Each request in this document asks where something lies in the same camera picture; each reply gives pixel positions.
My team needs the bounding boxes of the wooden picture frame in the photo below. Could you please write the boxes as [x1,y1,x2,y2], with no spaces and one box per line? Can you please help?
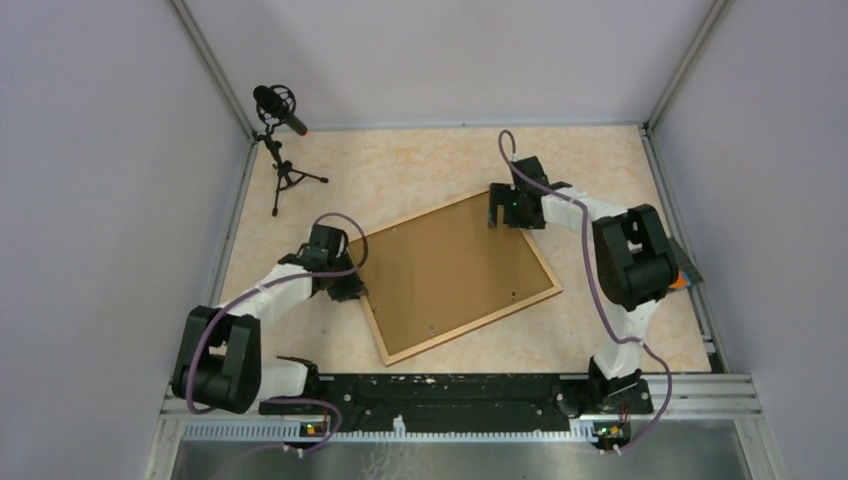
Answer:
[346,190,564,368]

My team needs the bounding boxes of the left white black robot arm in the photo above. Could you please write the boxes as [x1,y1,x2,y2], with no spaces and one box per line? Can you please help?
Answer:
[170,223,370,414]

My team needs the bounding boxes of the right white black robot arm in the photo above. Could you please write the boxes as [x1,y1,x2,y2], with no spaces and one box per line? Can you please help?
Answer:
[488,157,679,412]

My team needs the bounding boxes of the black microphone on tripod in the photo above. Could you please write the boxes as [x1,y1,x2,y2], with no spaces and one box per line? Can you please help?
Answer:
[252,84,329,217]

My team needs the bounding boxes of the dark grey mat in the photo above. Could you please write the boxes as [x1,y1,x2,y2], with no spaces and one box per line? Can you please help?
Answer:
[668,237,704,289]

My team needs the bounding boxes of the orange small object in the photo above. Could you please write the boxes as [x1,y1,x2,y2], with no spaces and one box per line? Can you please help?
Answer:
[669,270,691,291]

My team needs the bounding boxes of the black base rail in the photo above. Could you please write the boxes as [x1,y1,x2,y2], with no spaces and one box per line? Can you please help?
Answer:
[258,373,654,433]

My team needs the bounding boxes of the aluminium front rail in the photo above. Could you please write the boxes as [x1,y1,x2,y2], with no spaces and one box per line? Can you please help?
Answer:
[158,374,761,444]

